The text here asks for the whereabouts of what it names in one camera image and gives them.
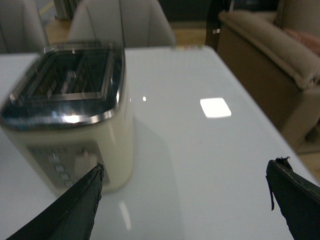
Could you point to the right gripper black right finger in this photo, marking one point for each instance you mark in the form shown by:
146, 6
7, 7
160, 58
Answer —
297, 198

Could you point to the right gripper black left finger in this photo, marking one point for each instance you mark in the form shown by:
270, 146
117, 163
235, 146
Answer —
71, 216

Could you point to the cream chrome toaster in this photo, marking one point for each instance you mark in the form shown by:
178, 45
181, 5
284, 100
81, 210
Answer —
71, 111

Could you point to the beige sofa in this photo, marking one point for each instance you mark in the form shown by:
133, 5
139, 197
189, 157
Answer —
269, 53

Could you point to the left beige chair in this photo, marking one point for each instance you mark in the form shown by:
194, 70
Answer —
21, 27

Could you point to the dark washing machine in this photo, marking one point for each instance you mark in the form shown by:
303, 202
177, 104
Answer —
213, 24

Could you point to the grey curtain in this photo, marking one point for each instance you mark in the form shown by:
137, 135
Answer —
65, 9

